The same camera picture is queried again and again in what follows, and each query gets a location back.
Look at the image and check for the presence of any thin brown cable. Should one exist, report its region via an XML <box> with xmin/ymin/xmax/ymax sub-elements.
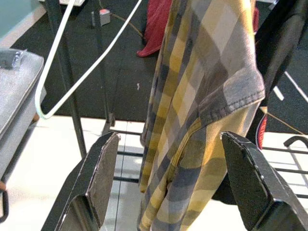
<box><xmin>110</xmin><ymin>12</ymin><xmax>145</xmax><ymax>39</ymax></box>

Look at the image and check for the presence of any red cloth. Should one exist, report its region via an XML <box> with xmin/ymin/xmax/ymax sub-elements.
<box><xmin>136</xmin><ymin>0</ymin><xmax>261</xmax><ymax>58</ymax></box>

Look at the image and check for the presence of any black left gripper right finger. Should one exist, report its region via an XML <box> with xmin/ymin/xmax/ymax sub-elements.
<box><xmin>220</xmin><ymin>131</ymin><xmax>308</xmax><ymax>231</ymax></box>

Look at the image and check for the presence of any grey box with red button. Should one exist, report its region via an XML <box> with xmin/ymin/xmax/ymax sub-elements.
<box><xmin>99</xmin><ymin>8</ymin><xmax>112</xmax><ymax>26</ymax></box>

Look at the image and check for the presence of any thin metal hanger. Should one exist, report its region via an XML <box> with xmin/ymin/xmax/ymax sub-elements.
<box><xmin>283</xmin><ymin>135</ymin><xmax>308</xmax><ymax>148</ymax></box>

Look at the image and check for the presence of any black floor carpet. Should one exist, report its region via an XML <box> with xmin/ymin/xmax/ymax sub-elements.
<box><xmin>9</xmin><ymin>0</ymin><xmax>308</xmax><ymax>135</ymax></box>

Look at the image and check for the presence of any grey storage ottoman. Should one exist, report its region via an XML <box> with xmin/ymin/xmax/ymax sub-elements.
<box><xmin>0</xmin><ymin>47</ymin><xmax>47</xmax><ymax>183</ymax></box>

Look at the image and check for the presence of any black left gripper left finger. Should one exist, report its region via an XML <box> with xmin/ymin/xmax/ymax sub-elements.
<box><xmin>40</xmin><ymin>131</ymin><xmax>120</xmax><ymax>231</ymax></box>

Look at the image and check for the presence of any black printed shirt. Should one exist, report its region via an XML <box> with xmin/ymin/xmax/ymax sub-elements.
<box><xmin>245</xmin><ymin>0</ymin><xmax>308</xmax><ymax>150</ymax></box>

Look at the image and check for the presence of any yellow grey plaid shirt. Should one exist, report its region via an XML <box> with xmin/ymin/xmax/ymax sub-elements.
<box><xmin>137</xmin><ymin>0</ymin><xmax>267</xmax><ymax>231</ymax></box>

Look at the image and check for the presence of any black metal clothes rack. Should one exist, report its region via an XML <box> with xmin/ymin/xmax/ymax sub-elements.
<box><xmin>44</xmin><ymin>0</ymin><xmax>308</xmax><ymax>200</ymax></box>

